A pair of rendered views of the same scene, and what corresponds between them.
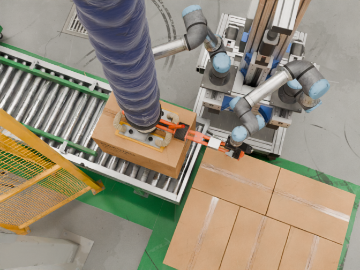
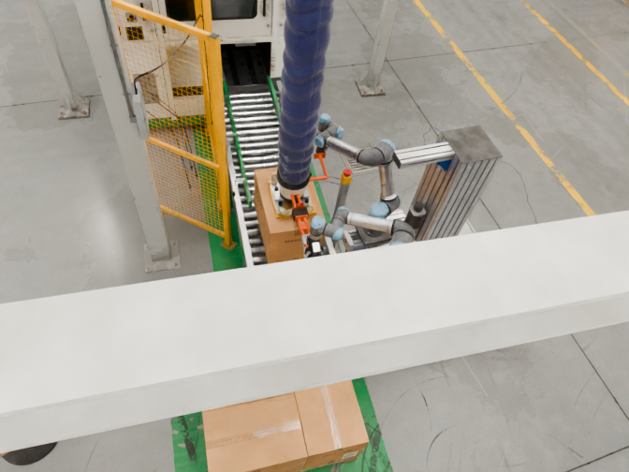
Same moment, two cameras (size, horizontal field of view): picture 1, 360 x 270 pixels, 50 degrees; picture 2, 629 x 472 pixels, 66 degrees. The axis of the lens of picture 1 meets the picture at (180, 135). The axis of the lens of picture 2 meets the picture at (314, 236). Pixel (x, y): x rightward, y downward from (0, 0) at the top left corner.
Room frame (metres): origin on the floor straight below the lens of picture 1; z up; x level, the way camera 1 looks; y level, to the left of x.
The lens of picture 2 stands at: (-0.65, -1.51, 3.73)
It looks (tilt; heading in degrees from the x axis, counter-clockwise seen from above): 53 degrees down; 44
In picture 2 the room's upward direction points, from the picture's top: 10 degrees clockwise
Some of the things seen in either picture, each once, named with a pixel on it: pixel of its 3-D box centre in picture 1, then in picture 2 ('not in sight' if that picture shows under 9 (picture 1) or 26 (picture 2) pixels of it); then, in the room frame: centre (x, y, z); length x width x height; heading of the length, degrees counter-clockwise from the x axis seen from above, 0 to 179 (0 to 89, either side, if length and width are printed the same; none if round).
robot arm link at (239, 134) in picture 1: (239, 135); (317, 226); (0.59, -0.32, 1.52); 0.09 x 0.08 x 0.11; 121
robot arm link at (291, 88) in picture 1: (295, 84); not in sight; (1.00, -0.77, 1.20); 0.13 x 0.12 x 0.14; 31
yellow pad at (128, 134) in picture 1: (141, 135); (278, 197); (0.73, 0.25, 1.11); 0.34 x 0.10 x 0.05; 66
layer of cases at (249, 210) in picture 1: (256, 229); (272, 377); (0.14, -0.57, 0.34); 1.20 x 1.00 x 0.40; 66
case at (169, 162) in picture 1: (147, 133); (287, 213); (0.82, 0.23, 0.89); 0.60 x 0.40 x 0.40; 67
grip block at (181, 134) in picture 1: (181, 131); (299, 213); (0.72, -0.01, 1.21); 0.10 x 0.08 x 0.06; 156
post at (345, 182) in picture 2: not in sight; (337, 214); (1.37, 0.23, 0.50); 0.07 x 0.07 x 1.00; 66
